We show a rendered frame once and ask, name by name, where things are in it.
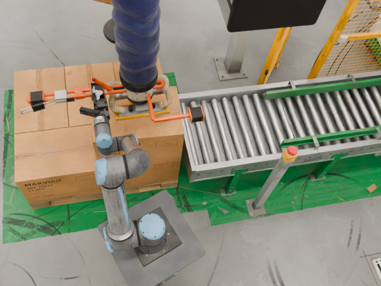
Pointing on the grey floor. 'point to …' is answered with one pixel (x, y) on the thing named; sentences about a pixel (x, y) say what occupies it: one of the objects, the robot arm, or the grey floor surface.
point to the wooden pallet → (101, 194)
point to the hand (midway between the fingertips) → (93, 92)
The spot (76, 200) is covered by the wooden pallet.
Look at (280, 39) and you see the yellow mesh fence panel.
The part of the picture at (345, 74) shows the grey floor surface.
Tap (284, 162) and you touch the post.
